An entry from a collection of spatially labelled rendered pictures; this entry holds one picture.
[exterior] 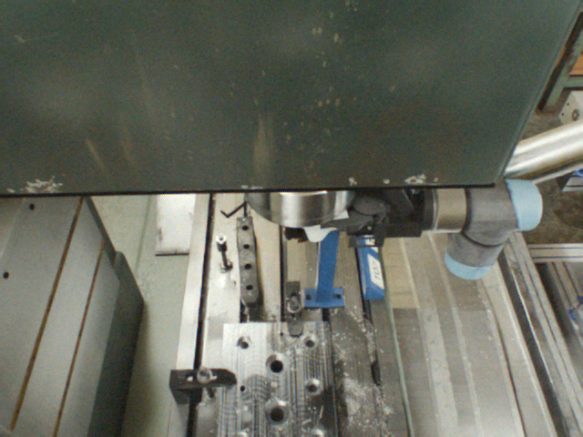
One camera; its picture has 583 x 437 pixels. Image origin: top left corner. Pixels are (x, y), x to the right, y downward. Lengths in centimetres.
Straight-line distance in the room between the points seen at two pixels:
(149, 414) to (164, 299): 35
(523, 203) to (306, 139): 39
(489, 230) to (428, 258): 83
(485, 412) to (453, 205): 81
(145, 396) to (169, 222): 56
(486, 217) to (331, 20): 44
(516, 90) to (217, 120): 26
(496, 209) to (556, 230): 209
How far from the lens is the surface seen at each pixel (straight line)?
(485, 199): 77
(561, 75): 335
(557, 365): 149
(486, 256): 85
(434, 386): 141
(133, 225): 191
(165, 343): 160
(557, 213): 294
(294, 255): 137
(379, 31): 42
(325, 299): 128
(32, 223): 93
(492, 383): 149
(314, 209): 63
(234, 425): 109
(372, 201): 73
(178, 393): 116
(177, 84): 45
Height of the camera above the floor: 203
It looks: 51 degrees down
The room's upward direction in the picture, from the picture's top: straight up
